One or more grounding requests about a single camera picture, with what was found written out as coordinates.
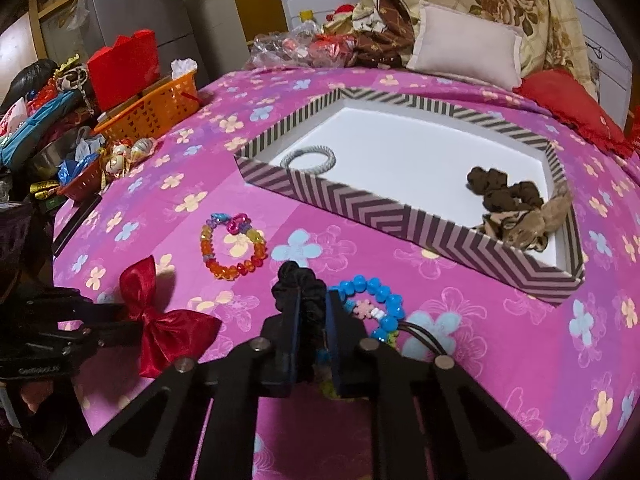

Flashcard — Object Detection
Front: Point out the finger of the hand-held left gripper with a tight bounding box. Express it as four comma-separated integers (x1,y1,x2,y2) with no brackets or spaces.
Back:
75,294,128,322
82,321,148,352

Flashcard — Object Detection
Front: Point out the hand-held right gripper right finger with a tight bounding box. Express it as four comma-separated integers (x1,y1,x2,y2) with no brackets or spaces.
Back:
325,289,571,480

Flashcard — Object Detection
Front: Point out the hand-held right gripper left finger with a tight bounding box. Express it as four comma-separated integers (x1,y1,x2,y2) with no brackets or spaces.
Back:
50,282,303,480

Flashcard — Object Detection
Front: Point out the red satin bow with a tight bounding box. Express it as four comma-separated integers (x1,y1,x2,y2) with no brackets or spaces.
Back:
119,255,222,378

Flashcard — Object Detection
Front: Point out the blue bead bracelet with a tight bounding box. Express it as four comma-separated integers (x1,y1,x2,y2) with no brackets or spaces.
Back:
336,275,406,346

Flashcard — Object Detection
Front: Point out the black scrunchie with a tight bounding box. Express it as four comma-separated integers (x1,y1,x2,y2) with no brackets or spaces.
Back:
271,261,328,361

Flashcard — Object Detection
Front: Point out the black elastic hair tie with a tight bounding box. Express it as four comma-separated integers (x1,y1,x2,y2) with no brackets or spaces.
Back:
400,322,448,361

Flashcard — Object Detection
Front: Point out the orange bead bracelet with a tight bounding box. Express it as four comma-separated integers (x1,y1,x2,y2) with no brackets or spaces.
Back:
200,212,268,281

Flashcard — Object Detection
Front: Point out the striped cardboard box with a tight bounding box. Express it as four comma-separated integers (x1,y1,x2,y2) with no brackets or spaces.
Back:
235,86,586,306

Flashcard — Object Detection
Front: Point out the small red basket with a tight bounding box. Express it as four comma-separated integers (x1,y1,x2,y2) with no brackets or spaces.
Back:
56,157,108,202

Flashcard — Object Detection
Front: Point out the blue plastic bag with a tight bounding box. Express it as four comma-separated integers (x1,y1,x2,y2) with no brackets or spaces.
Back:
57,152,104,184

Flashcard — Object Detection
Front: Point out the patterned ornament ball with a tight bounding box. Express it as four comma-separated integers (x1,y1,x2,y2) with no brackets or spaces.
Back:
104,144,132,180
129,137,158,163

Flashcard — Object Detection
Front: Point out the blue fabric bag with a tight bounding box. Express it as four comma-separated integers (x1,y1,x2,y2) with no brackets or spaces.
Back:
0,91,82,167

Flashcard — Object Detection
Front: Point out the orange plastic basket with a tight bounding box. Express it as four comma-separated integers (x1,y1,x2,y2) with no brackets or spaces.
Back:
94,71,201,143

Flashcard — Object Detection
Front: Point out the tan patterned scrunchie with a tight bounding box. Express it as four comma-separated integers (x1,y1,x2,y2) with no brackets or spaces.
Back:
477,192,573,253

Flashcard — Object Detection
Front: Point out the brown scrunchie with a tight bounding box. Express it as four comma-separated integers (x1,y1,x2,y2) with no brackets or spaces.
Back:
466,166,543,212

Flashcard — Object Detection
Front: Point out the red paper bag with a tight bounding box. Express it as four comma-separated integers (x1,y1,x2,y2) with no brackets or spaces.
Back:
86,29,162,111

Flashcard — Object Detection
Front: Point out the white tissue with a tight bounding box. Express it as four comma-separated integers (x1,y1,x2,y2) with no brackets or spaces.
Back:
171,57,199,82

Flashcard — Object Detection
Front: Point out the clear plastic bag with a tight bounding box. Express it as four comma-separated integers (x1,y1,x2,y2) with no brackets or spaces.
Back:
247,22,361,70

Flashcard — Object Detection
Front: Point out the grey refrigerator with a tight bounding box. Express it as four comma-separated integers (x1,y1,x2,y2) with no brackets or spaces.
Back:
87,0,213,92

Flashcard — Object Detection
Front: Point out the white pillow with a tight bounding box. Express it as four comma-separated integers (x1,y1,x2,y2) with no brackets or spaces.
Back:
406,1,526,92

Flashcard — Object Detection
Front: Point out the red ruffled pillow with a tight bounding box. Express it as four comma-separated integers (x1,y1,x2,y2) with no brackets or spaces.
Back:
512,69,637,158

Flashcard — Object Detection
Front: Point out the grey hair tie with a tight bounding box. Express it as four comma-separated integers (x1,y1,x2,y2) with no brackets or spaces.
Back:
280,143,337,177

